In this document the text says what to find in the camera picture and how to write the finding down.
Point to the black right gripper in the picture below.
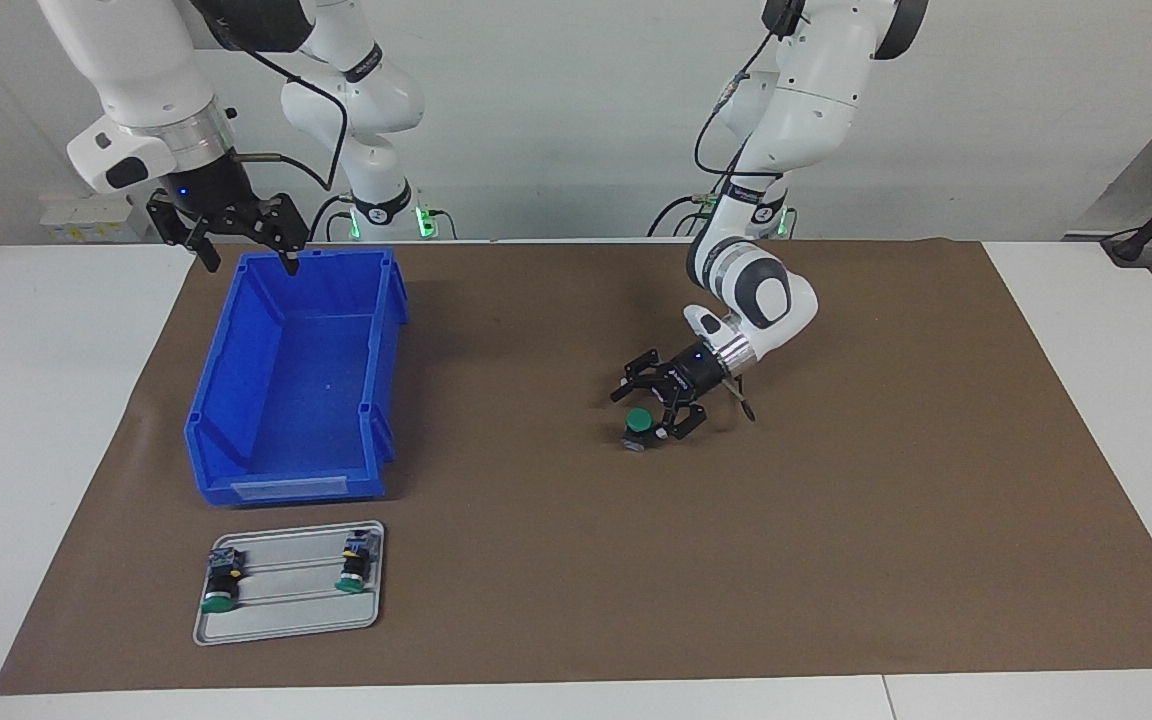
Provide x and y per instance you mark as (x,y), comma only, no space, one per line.
(211,190)

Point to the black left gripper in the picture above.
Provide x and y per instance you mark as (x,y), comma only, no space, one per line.
(696,372)

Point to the green push button switch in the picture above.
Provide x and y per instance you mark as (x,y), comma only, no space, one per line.
(356,565)
(222,585)
(639,420)

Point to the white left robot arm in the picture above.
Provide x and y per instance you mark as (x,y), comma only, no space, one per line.
(806,90)

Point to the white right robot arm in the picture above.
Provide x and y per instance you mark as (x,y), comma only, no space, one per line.
(126,60)

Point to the blue plastic storage bin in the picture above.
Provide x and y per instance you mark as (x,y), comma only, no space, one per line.
(296,400)

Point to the brown table mat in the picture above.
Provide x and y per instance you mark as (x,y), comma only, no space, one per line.
(536,580)

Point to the silver metal tray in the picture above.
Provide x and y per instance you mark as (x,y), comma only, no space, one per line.
(291,610)

